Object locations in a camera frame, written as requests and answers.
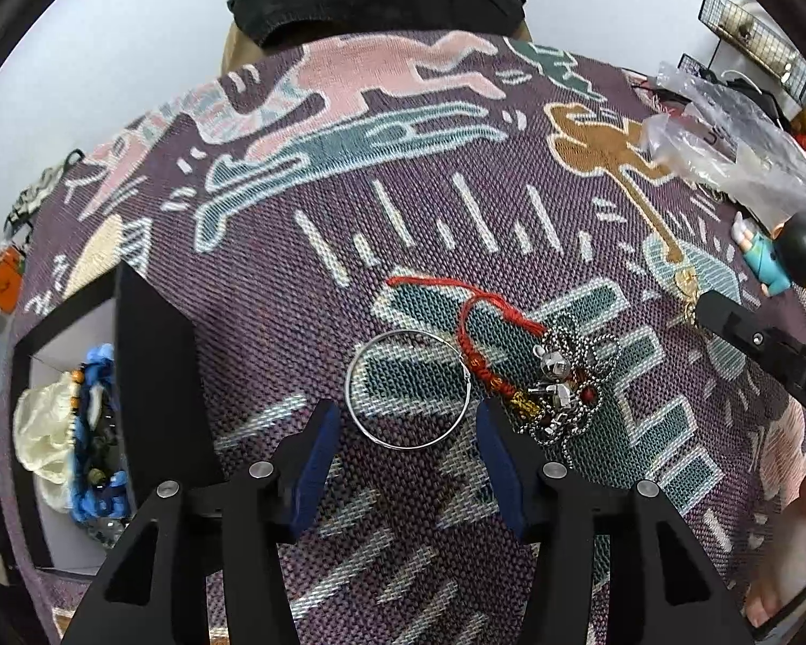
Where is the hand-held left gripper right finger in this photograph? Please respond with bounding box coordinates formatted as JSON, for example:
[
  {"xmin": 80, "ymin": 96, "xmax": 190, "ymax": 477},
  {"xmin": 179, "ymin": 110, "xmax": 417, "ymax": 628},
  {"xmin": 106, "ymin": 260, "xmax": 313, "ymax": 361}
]
[{"xmin": 477, "ymin": 398, "xmax": 757, "ymax": 645}]

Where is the person's right hand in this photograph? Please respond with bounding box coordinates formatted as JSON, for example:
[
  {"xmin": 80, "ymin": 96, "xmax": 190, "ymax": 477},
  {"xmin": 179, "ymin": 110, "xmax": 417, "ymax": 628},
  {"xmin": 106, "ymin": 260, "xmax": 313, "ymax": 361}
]
[{"xmin": 745, "ymin": 453, "xmax": 806, "ymax": 626}]

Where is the black bag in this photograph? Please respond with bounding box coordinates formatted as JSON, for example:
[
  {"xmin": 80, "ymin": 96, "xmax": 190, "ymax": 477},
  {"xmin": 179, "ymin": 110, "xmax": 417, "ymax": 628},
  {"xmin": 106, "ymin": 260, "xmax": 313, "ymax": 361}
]
[{"xmin": 678, "ymin": 54, "xmax": 800, "ymax": 135}]

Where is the gold pendant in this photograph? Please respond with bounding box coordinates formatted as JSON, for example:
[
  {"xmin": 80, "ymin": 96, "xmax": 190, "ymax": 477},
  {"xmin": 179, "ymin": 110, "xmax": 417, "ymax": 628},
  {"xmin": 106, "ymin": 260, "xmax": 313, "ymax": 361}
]
[{"xmin": 675, "ymin": 267, "xmax": 703, "ymax": 330}]

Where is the silver bangle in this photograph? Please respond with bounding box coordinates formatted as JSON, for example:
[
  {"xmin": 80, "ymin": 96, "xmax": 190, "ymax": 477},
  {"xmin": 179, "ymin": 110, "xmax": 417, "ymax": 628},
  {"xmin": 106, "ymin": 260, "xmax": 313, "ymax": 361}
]
[{"xmin": 344, "ymin": 331, "xmax": 477, "ymax": 450}]

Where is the red cord bracelet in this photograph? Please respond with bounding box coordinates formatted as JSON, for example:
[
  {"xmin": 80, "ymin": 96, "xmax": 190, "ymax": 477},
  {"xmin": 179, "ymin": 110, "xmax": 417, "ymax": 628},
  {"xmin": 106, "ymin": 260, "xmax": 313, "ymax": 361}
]
[{"xmin": 385, "ymin": 275, "xmax": 548, "ymax": 411}]

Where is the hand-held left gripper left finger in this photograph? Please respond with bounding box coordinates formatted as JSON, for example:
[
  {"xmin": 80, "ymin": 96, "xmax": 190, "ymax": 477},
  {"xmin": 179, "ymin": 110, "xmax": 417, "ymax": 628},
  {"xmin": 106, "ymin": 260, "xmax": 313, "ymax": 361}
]
[{"xmin": 60, "ymin": 399, "xmax": 343, "ymax": 645}]

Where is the orange box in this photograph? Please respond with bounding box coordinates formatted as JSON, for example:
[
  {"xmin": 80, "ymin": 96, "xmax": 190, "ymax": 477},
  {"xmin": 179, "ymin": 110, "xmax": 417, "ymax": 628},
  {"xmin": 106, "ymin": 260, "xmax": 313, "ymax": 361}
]
[{"xmin": 0, "ymin": 245, "xmax": 26, "ymax": 313}]

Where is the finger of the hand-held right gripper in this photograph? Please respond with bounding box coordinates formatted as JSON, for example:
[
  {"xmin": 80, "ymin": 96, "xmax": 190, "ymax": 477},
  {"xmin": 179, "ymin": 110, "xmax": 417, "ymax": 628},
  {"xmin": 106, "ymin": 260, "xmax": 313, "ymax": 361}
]
[{"xmin": 695, "ymin": 290, "xmax": 806, "ymax": 384}]

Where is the black wire wall rack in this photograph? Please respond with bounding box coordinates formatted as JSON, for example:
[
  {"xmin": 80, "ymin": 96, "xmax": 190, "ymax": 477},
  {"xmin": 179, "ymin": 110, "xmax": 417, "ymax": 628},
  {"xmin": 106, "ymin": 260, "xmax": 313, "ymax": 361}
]
[{"xmin": 697, "ymin": 0, "xmax": 806, "ymax": 105}]

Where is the clear plastic bag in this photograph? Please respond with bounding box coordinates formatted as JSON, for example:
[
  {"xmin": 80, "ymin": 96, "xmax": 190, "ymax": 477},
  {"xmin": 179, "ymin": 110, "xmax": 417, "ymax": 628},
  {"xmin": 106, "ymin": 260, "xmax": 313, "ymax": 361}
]
[{"xmin": 641, "ymin": 60, "xmax": 806, "ymax": 230}]

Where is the blue toy figure black helmet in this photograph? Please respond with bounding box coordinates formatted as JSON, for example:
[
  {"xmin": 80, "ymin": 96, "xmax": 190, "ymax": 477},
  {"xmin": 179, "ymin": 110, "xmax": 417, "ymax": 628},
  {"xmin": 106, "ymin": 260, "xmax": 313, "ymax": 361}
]
[{"xmin": 732, "ymin": 211, "xmax": 806, "ymax": 297}]

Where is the silver bead chain necklace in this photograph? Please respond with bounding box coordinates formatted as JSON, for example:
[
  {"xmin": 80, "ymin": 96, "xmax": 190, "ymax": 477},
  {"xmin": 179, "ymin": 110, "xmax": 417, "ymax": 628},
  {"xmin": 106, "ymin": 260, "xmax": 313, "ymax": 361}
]
[{"xmin": 510, "ymin": 312, "xmax": 622, "ymax": 464}]

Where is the printed woven blanket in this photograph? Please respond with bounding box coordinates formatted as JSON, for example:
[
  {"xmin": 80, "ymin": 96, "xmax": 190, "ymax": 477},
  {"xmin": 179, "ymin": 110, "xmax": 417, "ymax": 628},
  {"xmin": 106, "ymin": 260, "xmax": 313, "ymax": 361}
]
[{"xmin": 3, "ymin": 30, "xmax": 806, "ymax": 645}]

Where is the pile of jewelry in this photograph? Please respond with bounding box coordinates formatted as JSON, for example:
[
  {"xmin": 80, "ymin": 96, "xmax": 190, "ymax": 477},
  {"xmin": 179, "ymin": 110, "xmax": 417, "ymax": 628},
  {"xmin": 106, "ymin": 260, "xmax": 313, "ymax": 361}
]
[{"xmin": 13, "ymin": 344, "xmax": 132, "ymax": 548}]

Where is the black cardboard box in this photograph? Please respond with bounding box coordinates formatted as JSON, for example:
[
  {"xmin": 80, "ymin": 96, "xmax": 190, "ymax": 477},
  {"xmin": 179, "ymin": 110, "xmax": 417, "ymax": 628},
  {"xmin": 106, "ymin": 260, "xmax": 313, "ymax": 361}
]
[{"xmin": 10, "ymin": 262, "xmax": 226, "ymax": 579}]

